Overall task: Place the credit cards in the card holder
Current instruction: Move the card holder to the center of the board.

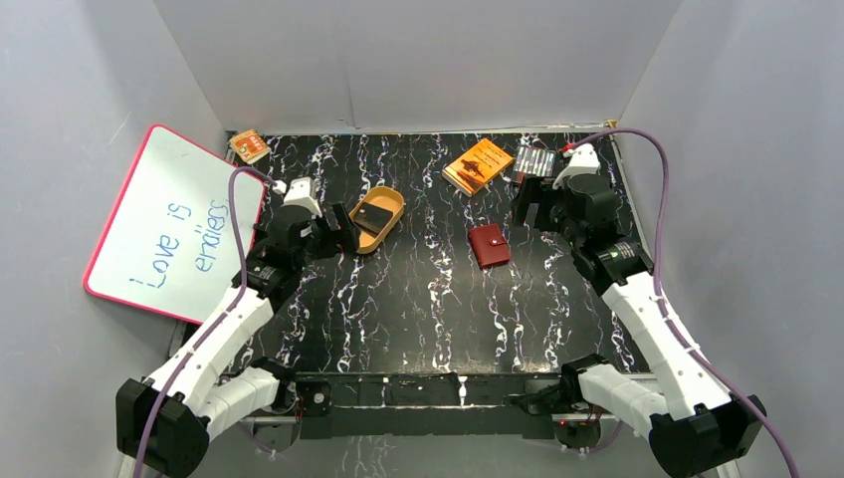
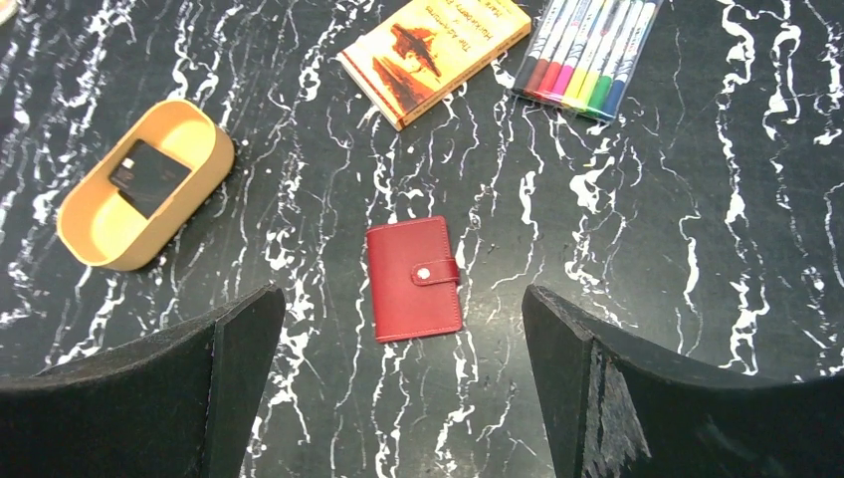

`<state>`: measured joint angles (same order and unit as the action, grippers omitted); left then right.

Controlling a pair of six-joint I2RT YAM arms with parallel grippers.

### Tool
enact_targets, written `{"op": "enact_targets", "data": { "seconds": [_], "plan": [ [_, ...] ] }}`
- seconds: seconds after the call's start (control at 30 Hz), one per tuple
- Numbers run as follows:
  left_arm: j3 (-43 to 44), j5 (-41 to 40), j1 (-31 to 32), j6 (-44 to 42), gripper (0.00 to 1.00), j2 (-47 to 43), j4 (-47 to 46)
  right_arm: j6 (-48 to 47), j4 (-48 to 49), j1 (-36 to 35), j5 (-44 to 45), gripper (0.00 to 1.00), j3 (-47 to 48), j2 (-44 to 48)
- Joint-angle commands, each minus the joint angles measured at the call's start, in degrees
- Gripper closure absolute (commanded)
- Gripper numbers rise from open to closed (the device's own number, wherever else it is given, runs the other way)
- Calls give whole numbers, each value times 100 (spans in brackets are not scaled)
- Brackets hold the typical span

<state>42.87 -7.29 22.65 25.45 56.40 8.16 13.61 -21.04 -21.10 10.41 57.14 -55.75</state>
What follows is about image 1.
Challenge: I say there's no orange oval tray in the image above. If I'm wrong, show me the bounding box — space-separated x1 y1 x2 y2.
350 186 405 255

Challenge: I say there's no red card holder wallet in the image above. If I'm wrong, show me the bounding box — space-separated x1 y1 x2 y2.
468 223 512 269

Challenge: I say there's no small orange card box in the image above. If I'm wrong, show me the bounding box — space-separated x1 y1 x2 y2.
229 129 271 164

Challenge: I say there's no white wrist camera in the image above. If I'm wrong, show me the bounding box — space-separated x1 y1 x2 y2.
272 177 322 217
552 143 600 190

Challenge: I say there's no orange book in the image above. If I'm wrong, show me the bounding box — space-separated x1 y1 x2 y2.
442 138 514 197

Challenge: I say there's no pink framed whiteboard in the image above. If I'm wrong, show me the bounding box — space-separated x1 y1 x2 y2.
83 124 267 323

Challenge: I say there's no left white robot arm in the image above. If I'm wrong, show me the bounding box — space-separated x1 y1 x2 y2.
115 203 359 477

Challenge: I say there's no pack of coloured markers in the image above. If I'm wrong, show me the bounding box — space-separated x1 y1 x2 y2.
511 145 557 184

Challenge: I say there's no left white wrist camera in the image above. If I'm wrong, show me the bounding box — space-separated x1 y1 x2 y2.
272 177 322 217

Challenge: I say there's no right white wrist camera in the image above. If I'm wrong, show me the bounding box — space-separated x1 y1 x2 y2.
552 143 600 190

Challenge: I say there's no stack of black credit cards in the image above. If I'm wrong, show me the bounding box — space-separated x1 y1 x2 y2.
351 202 393 237

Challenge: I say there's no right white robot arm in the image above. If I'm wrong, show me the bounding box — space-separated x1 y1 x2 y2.
513 173 764 477

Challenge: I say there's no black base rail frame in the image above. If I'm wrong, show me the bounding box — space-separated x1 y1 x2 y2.
237 372 661 456

